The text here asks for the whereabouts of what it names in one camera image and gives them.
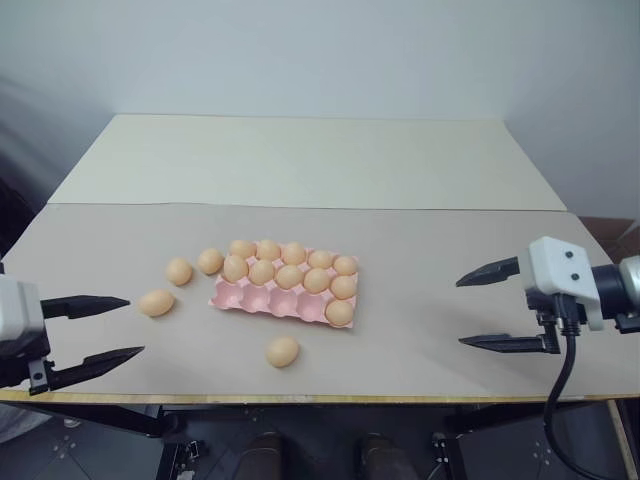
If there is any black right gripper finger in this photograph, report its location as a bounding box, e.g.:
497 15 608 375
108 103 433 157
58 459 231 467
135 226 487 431
458 333 544 355
455 255 522 289

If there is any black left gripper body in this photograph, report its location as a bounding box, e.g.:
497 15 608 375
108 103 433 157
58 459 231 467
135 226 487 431
27 356 54 397

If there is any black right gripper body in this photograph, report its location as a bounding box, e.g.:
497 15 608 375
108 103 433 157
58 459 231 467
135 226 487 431
524 291 589 356

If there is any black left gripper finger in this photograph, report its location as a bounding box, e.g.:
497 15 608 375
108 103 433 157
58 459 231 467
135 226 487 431
39 294 132 321
48 345 146 393

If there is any pink egg tray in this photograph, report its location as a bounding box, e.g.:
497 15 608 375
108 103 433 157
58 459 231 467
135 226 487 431
207 240 361 331

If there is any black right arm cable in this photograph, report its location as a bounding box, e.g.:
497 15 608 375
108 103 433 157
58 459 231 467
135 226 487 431
543 294 601 480

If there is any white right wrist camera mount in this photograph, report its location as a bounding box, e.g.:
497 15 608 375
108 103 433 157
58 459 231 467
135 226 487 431
518 236 607 332

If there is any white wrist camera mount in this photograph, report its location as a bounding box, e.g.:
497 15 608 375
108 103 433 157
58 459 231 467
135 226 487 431
518 236 607 332
0 274 51 389

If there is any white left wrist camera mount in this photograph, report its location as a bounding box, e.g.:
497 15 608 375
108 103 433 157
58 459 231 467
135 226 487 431
0 274 51 389

